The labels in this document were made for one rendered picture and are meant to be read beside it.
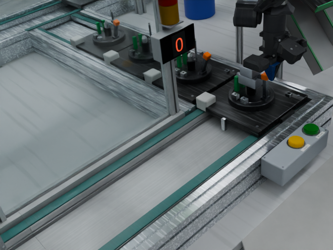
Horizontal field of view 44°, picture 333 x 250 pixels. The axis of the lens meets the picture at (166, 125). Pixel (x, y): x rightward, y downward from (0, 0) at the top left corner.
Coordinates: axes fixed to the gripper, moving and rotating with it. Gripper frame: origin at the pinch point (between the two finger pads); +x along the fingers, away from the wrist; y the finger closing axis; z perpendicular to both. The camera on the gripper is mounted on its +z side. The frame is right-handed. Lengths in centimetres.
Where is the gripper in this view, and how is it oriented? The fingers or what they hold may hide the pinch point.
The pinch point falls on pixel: (272, 69)
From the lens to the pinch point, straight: 120.0
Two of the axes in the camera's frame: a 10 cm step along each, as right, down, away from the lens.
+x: 1.1, 8.0, 5.9
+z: 6.7, 3.8, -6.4
